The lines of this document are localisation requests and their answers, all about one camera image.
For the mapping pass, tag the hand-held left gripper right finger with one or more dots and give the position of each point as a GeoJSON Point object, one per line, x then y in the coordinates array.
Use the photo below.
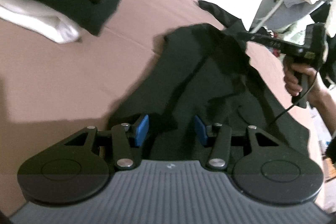
{"type": "Point", "coordinates": [200, 130]}

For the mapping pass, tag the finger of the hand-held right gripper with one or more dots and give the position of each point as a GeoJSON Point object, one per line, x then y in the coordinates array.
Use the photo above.
{"type": "Point", "coordinates": [246, 37]}

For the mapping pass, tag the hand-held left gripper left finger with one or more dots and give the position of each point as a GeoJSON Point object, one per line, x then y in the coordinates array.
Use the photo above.
{"type": "Point", "coordinates": [142, 130]}

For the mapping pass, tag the black sweater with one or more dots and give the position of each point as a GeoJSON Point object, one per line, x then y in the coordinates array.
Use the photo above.
{"type": "Point", "coordinates": [215, 87]}

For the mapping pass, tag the person's right forearm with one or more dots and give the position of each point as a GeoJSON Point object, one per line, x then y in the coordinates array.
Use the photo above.
{"type": "Point", "coordinates": [325, 108]}

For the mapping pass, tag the person's right hand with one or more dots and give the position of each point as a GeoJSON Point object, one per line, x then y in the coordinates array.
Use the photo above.
{"type": "Point", "coordinates": [290, 81]}

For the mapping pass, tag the light green quilted jacket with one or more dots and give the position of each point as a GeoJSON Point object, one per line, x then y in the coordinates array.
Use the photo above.
{"type": "Point", "coordinates": [295, 31]}

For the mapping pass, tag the grey sweater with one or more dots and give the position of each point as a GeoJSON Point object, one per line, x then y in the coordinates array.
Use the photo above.
{"type": "Point", "coordinates": [283, 11]}

